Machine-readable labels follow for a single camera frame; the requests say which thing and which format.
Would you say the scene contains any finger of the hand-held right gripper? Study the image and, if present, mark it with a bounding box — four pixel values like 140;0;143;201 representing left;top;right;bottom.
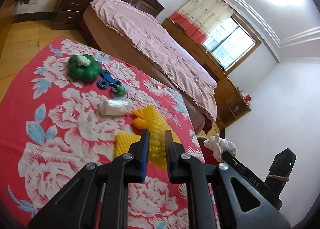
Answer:
221;151;283;211

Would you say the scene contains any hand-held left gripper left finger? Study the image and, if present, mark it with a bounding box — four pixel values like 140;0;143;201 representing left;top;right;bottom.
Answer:
27;129;150;229

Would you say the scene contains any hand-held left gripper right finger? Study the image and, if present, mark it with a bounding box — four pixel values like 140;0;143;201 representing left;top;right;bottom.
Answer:
164;130;292;229

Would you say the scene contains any red bin with green rim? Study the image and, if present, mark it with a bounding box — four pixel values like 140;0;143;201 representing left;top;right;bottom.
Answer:
196;134;220;164

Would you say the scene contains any white plush toy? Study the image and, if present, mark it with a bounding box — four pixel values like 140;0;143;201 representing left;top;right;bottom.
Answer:
203;134;238;162

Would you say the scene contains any yellow foam net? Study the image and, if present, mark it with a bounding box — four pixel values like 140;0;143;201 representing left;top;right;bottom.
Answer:
114;133;141;162

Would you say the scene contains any orange plastic wrapper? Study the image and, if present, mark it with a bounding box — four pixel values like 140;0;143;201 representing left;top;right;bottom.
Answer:
131;109;148;136

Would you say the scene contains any bed with pink blanket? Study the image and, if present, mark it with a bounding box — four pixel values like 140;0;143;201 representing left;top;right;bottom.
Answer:
80;6;215;139

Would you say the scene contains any crumpled silver tube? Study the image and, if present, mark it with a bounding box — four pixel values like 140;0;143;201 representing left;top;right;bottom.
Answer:
97;99;132;116

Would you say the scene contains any wooden corner shelf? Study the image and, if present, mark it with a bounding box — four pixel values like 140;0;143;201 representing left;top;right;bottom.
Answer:
216;81;251;127

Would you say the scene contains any blue fidget spinner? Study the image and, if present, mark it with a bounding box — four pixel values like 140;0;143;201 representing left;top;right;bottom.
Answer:
97;70;123;92

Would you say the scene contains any red floral tablecloth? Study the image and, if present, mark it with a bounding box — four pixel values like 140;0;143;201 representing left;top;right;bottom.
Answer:
0;36;218;229

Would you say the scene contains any long wooden cabinet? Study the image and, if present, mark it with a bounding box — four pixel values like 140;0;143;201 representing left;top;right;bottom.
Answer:
161;18;240;99

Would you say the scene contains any green pumpkin toy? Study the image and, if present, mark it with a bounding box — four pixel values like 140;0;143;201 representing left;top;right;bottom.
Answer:
69;54;103;83

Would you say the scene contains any bed with pink cover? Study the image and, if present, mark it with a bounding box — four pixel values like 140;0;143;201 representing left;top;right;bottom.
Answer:
90;0;218;122

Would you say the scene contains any barred window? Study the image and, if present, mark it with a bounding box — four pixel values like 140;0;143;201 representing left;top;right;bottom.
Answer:
202;14;262;73

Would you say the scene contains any cream and red curtain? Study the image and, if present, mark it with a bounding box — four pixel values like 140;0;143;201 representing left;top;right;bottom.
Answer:
169;0;235;46

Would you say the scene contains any dark wooden nightstand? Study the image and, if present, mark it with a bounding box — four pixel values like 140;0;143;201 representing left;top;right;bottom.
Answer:
50;0;94;31

